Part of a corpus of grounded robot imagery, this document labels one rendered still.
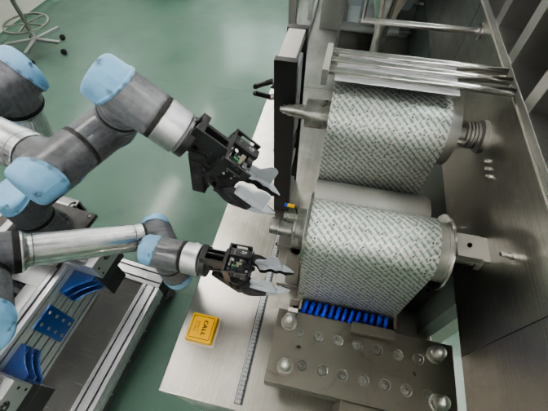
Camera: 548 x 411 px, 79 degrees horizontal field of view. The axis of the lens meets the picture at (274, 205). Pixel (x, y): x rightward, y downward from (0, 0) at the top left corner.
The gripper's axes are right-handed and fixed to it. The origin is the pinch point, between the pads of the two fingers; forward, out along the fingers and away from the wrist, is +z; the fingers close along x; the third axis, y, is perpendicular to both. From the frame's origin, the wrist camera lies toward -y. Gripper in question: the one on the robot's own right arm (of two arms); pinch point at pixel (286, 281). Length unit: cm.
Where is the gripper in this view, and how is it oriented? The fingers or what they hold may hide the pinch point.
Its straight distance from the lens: 79.6
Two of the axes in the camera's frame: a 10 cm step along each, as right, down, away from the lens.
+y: 0.0, -5.8, -8.1
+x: 2.2, -7.9, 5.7
